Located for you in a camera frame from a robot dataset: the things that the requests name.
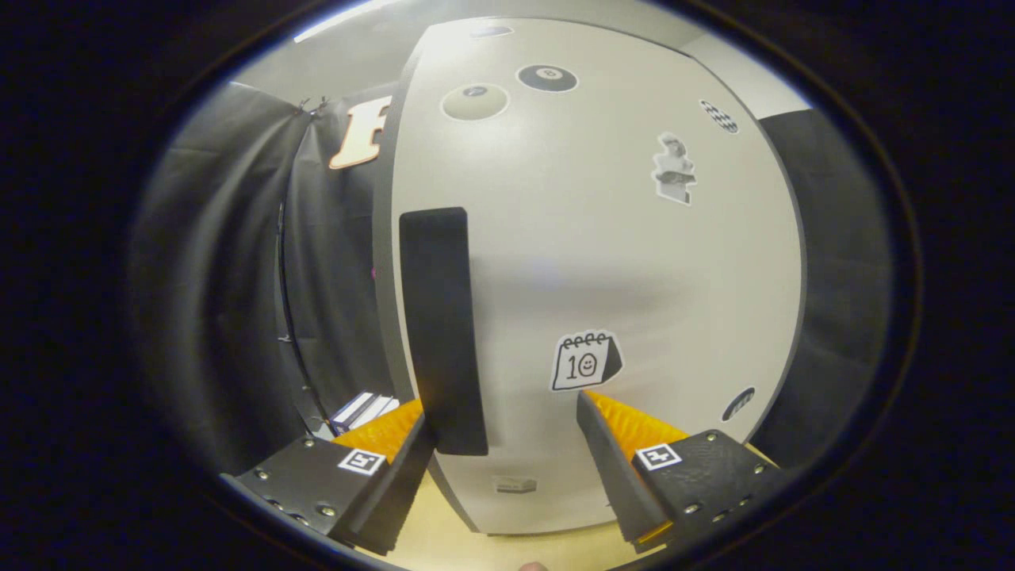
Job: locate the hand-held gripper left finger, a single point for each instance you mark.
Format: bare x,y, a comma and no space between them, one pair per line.
396,492

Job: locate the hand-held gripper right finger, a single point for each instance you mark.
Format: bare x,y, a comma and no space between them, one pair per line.
614,476

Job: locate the white spine book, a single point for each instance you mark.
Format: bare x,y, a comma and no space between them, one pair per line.
368,410

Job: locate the blue spine book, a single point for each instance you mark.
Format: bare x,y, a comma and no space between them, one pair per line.
346,412

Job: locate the thin black pole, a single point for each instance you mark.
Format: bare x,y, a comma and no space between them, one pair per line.
284,317

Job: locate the grey cabinet body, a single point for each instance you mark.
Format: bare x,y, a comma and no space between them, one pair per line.
384,277

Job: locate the black backdrop cloth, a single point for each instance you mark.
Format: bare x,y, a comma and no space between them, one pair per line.
214,277

